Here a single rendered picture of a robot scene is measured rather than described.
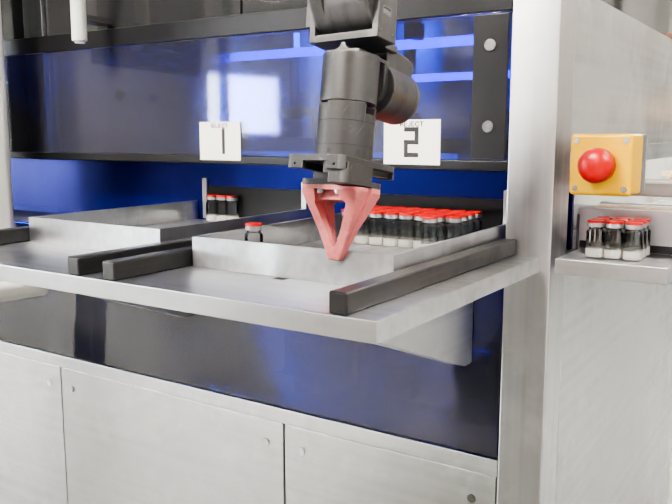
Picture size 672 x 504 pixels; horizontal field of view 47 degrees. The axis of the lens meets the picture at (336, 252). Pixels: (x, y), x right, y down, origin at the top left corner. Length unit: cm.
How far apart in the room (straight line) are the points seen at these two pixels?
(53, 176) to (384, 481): 93
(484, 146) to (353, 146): 29
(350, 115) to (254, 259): 20
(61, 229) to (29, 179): 65
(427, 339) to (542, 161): 26
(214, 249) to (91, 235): 24
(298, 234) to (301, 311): 39
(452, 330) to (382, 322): 35
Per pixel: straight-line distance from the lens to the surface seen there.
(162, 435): 145
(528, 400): 104
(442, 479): 113
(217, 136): 125
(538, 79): 98
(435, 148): 103
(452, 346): 99
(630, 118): 134
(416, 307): 69
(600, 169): 92
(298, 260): 80
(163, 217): 133
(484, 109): 101
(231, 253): 86
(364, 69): 76
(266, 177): 129
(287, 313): 68
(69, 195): 166
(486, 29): 101
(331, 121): 75
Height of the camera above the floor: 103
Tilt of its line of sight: 9 degrees down
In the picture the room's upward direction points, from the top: straight up
